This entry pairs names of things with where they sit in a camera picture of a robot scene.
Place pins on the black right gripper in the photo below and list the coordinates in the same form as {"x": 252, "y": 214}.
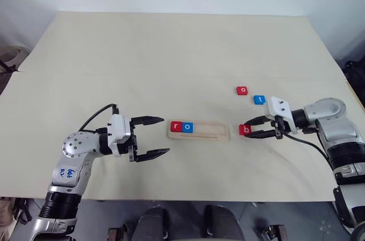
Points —
{"x": 279, "y": 128}

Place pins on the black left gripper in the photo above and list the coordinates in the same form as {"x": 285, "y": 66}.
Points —
{"x": 133, "y": 141}

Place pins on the red letter b block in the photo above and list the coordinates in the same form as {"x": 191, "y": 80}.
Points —
{"x": 244, "y": 130}

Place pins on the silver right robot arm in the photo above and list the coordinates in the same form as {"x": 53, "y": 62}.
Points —
{"x": 339, "y": 135}

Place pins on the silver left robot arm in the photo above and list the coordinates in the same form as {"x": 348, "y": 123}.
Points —
{"x": 71, "y": 150}

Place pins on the red letter r block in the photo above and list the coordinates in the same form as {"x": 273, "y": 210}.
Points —
{"x": 176, "y": 126}

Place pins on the blue letter t block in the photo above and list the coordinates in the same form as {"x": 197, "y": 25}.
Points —
{"x": 259, "y": 100}

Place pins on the blue letter o block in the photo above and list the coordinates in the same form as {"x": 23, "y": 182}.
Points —
{"x": 187, "y": 127}

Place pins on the red letter o block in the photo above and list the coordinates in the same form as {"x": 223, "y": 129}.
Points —
{"x": 242, "y": 90}

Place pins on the wooden letter tray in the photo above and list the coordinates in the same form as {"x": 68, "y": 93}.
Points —
{"x": 209, "y": 132}

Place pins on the dark rounded shape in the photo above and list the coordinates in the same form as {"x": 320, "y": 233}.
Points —
{"x": 154, "y": 224}
{"x": 223, "y": 224}

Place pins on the black bag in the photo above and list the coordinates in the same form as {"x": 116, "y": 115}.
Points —
{"x": 355, "y": 81}

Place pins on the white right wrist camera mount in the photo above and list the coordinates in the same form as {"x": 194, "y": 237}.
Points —
{"x": 280, "y": 110}

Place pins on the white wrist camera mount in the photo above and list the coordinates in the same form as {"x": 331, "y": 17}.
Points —
{"x": 280, "y": 110}
{"x": 118, "y": 130}

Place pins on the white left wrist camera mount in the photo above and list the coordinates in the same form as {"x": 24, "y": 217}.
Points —
{"x": 118, "y": 130}

